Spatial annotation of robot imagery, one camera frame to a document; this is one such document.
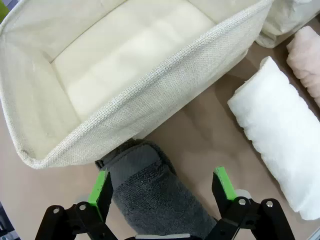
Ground beige fabric basket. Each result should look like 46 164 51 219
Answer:
0 0 276 170
254 0 320 48

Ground white towel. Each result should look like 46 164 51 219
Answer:
226 56 320 221

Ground grey towel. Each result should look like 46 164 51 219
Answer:
94 138 218 240

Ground pink towel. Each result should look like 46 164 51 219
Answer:
286 25 320 108

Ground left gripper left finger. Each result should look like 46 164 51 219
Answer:
34 168 118 240

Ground person with yellow apron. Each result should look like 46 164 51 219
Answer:
0 0 15 25

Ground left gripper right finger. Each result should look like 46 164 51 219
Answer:
207 166 297 240

